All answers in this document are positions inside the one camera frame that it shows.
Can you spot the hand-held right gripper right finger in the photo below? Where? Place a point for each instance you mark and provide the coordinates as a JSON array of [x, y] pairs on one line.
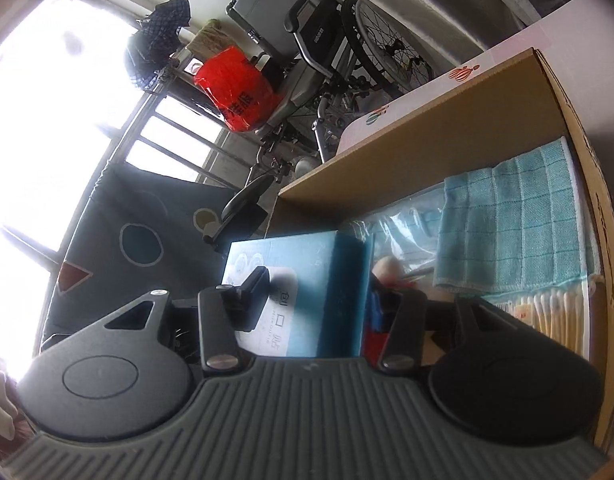
[[382, 312]]

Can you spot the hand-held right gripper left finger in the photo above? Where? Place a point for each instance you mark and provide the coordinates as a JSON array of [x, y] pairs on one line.
[[254, 300]]

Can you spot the blue and white carton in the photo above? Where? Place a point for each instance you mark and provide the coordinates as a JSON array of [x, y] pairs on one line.
[[327, 300]]

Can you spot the brown cardboard box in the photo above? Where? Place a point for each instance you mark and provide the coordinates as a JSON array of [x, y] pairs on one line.
[[412, 160]]

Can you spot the light blue checked towel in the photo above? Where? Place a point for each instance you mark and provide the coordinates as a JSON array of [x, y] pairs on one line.
[[512, 220]]

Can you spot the pack of cotton swabs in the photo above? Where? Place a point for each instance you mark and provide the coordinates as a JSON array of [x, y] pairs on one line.
[[547, 315]]

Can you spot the pack of blue face masks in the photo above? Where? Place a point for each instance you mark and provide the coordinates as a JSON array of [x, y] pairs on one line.
[[397, 230]]

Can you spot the dark grey circle-print blanket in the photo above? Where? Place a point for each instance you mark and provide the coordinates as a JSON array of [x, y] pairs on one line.
[[137, 280]]

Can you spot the red plastic bag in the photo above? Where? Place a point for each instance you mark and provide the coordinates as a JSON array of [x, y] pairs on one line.
[[237, 90]]

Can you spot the metal window railing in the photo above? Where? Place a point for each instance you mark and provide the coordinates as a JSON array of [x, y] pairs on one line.
[[166, 77]]

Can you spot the dark blue checked cloth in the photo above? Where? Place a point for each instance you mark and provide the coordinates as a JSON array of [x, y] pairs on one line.
[[157, 40]]

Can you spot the grey folding wheelchair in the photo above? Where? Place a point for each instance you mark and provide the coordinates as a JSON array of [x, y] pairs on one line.
[[317, 20]]

